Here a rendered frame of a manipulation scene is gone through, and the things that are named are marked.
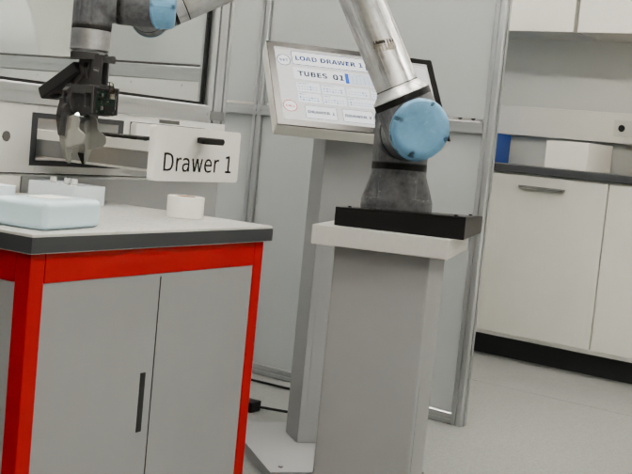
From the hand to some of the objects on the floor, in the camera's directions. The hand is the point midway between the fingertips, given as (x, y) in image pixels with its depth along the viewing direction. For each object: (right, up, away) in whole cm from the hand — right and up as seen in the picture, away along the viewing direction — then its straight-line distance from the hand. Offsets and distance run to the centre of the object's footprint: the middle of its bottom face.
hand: (73, 156), depth 212 cm
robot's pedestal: (+56, -89, +26) cm, 108 cm away
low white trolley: (-9, -86, -10) cm, 87 cm away
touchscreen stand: (+48, -80, +113) cm, 147 cm away
